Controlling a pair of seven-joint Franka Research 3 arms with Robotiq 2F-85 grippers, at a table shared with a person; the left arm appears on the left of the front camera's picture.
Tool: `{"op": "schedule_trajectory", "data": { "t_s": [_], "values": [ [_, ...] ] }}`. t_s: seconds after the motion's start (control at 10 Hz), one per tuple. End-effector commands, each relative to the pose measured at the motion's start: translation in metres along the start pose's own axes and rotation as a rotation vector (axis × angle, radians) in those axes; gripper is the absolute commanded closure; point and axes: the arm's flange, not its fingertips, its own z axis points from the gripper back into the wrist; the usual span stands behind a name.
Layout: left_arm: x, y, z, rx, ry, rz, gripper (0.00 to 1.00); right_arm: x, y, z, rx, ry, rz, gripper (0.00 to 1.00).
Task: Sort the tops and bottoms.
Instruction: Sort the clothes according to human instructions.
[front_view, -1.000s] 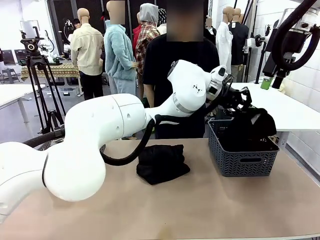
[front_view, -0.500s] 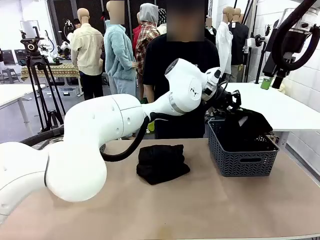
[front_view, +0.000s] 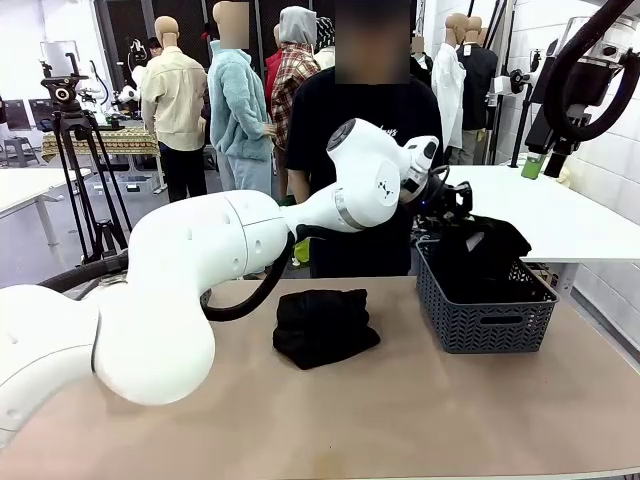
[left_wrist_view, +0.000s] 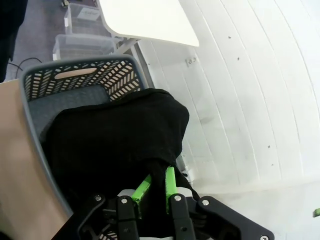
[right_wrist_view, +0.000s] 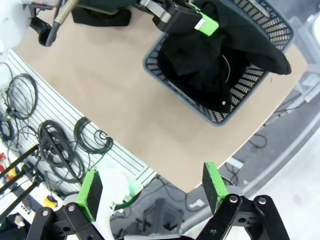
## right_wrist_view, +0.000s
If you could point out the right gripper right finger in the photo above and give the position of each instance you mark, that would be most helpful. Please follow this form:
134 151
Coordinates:
215 190

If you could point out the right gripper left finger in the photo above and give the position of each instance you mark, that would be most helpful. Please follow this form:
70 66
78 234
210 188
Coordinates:
90 195

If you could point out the grey plastic lattice basket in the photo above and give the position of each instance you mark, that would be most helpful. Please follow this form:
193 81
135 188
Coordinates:
275 30

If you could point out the yellow emergency stop button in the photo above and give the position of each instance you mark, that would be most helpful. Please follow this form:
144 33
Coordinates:
49 201

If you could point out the black stand frame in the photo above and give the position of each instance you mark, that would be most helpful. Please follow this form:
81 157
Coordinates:
17 162

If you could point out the long black trousers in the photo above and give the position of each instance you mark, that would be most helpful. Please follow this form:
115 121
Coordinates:
100 17

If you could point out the white plastic cover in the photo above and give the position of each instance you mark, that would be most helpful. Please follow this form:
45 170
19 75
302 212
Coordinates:
115 185

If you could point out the black shorts with button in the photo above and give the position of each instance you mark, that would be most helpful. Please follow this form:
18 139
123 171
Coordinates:
195 75

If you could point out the white slatted panel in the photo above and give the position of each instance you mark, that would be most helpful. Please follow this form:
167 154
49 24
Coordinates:
65 105

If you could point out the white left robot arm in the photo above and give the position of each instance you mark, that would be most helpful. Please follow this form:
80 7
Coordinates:
10 20

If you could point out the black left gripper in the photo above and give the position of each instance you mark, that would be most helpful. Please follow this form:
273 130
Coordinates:
170 4

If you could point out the black bottoms garment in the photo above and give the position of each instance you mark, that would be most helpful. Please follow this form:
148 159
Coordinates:
250 37

